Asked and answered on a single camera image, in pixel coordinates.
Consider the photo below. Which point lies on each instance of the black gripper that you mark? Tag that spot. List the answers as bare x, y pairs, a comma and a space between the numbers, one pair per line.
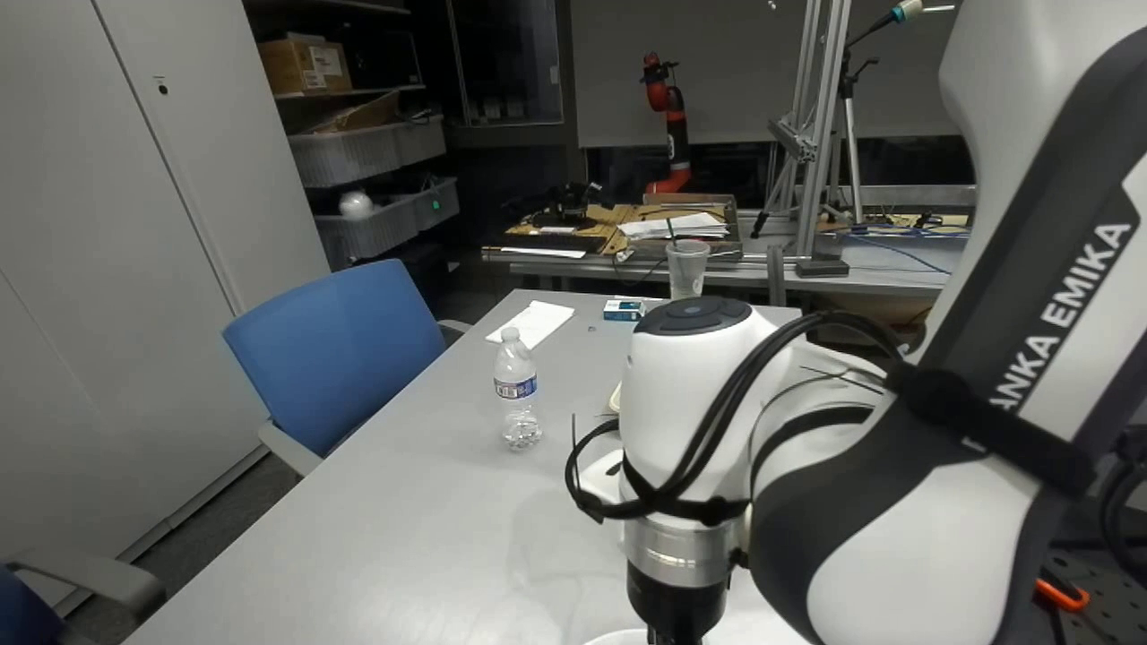
674, 609

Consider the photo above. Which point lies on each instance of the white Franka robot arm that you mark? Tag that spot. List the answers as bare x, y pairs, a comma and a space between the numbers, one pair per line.
956, 503

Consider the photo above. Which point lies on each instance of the clear plastic water bottle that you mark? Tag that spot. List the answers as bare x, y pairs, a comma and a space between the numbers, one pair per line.
516, 397

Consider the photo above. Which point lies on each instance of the small blue white box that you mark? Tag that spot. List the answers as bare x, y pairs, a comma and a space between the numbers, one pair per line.
622, 311

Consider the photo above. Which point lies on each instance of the white paper sheet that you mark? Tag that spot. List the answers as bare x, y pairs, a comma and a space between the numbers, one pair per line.
532, 325

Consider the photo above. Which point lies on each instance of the clear plastic cup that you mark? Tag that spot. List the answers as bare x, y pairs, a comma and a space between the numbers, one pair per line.
686, 271

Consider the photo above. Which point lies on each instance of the cluttered work table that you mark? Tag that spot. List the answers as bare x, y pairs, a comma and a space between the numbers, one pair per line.
538, 257

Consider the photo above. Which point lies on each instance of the orange black clamp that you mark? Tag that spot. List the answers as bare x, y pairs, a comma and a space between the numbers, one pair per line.
1062, 593

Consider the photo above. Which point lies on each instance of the cardboard pile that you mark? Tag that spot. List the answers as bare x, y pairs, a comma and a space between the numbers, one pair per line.
597, 221

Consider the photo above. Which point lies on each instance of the blue office chair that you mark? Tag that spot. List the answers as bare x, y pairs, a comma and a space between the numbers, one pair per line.
93, 578
336, 347

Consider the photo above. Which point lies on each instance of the gray storage bin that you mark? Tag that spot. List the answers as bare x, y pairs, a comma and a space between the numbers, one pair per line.
381, 224
361, 148

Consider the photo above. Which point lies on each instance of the red black device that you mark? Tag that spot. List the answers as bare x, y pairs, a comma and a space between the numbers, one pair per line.
665, 110

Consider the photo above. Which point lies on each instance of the dark glass cabinet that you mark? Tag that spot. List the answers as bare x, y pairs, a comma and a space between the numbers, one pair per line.
505, 58

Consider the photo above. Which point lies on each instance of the dark shelf unit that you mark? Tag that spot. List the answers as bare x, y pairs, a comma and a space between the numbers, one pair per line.
413, 48

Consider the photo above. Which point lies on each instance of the cardboard box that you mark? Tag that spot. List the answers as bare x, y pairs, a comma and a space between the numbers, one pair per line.
305, 65

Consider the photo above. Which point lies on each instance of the white cabinet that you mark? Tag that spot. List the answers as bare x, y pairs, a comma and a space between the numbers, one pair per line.
118, 239

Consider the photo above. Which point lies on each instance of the aluminium post stand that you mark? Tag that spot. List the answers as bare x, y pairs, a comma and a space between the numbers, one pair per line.
818, 121

